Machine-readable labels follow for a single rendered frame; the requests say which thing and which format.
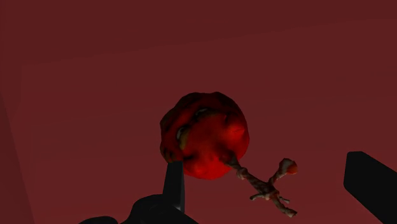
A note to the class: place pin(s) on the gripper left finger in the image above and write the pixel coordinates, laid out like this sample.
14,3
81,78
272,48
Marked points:
173,186

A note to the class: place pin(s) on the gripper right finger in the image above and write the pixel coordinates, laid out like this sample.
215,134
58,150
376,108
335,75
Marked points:
372,183

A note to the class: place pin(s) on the red fruit with twig stem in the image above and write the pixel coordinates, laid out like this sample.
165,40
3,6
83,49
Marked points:
207,136

